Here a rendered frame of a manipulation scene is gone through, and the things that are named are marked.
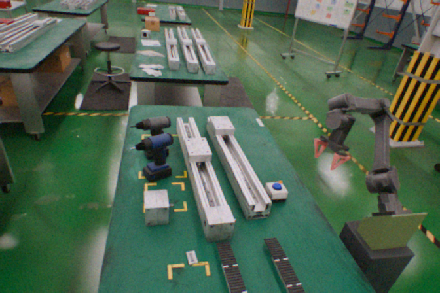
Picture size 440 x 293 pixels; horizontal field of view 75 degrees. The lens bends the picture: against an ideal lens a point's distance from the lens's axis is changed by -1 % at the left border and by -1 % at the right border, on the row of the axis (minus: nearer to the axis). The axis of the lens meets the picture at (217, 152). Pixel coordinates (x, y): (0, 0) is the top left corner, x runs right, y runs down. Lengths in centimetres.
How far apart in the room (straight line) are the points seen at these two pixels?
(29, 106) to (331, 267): 289
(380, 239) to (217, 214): 64
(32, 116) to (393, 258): 307
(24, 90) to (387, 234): 299
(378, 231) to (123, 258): 95
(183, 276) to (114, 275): 22
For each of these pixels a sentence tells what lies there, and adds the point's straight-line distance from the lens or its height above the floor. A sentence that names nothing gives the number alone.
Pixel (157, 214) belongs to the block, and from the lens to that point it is 116.
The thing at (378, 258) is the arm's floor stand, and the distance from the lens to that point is 135.
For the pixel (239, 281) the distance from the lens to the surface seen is 102.
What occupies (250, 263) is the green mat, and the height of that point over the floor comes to 78.
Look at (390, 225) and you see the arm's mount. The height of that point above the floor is 92.
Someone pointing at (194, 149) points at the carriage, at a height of 90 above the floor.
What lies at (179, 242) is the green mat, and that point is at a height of 78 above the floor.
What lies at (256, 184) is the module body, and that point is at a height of 86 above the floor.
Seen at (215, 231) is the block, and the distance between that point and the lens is 112.
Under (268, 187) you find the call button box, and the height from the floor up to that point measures 84.
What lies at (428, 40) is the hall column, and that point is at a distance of 431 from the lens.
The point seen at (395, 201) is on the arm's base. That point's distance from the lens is 134.
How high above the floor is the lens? 165
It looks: 32 degrees down
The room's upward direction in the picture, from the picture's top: 7 degrees clockwise
